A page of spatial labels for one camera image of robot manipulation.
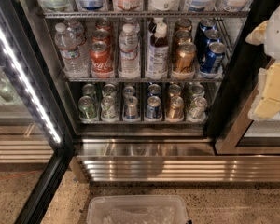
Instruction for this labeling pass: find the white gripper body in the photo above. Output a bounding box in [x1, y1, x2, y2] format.
[264, 6, 280, 60]

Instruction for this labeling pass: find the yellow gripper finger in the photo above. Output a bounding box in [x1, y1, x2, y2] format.
[245, 21, 268, 46]
[255, 63, 280, 119]

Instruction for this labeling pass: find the red coke can front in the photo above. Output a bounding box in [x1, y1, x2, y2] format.
[90, 41, 113, 78]

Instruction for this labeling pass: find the red coke can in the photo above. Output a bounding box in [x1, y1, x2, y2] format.
[91, 30, 111, 46]
[95, 18, 113, 32]
[90, 41, 113, 78]

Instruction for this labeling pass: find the blue pepsi can middle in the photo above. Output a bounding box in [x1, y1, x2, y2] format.
[197, 29, 221, 60]

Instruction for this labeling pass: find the blue pepsi can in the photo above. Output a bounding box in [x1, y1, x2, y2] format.
[197, 29, 221, 60]
[196, 18, 217, 38]
[200, 42, 226, 78]

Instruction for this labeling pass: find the blue pepsi can rear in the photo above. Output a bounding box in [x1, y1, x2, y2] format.
[196, 18, 217, 38]

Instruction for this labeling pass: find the blue pepsi can front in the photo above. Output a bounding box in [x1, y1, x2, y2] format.
[200, 42, 226, 78]

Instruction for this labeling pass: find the gold can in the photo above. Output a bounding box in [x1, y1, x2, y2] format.
[172, 42, 196, 79]
[166, 96, 184, 119]
[172, 30, 192, 51]
[174, 19, 192, 32]

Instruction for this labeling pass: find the gold can rear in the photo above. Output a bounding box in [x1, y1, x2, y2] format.
[174, 19, 192, 32]

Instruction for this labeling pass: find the gold can middle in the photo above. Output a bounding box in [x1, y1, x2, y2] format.
[172, 30, 192, 51]

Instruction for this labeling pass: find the green white can right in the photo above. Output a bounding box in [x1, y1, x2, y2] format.
[188, 96, 207, 122]

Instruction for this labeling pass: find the green white can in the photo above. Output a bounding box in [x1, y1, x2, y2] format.
[101, 96, 118, 121]
[188, 96, 207, 122]

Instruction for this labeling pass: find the gold can lower front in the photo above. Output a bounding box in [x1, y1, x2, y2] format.
[166, 96, 184, 119]

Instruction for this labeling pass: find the silver blue can front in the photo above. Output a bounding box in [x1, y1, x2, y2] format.
[124, 96, 139, 121]

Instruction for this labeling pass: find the red coke can rear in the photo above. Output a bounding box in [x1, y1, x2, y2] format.
[95, 18, 113, 32]

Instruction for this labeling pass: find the red coke can middle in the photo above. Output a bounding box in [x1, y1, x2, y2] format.
[91, 30, 111, 46]

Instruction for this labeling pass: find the green white can front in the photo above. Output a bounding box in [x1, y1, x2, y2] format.
[101, 96, 118, 121]

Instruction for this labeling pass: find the green can front left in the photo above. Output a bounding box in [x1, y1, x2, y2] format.
[78, 96, 97, 123]

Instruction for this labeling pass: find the metal fridge base grille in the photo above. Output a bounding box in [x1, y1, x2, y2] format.
[70, 156, 280, 183]

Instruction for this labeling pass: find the glass fridge door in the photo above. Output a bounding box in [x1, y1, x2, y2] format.
[0, 0, 72, 224]

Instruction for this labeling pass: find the front iced tea bottle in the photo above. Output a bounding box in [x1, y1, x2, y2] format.
[146, 22, 169, 79]

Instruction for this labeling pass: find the centre front water bottle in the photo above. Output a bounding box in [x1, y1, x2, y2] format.
[119, 23, 139, 78]

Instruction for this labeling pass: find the water bottle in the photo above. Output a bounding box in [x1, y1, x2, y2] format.
[64, 18, 89, 66]
[55, 22, 85, 78]
[119, 23, 139, 78]

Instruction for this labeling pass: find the rear left water bottle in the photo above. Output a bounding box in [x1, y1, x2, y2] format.
[64, 18, 89, 66]

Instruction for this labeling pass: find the front left water bottle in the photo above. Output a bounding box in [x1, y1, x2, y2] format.
[55, 22, 85, 78]

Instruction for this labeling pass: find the clear plastic bin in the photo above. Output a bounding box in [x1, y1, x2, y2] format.
[86, 195, 189, 224]

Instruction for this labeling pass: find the top wire shelf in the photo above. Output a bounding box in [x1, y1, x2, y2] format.
[42, 11, 248, 19]

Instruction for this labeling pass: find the wire shelf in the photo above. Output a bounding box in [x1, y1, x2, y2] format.
[63, 76, 223, 83]
[42, 11, 248, 19]

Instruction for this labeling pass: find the middle wire shelf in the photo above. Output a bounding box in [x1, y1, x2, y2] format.
[63, 76, 223, 83]

